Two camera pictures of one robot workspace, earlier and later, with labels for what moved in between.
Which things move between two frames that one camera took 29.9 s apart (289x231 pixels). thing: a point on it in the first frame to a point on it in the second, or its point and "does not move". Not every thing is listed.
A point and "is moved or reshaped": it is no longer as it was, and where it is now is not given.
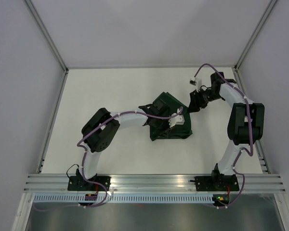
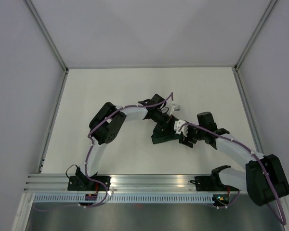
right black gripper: (195, 102) to (184, 140)
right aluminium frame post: (270, 5) does not move
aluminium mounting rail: (154, 183) does not move
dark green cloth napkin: (177, 131) is moved or reshaped
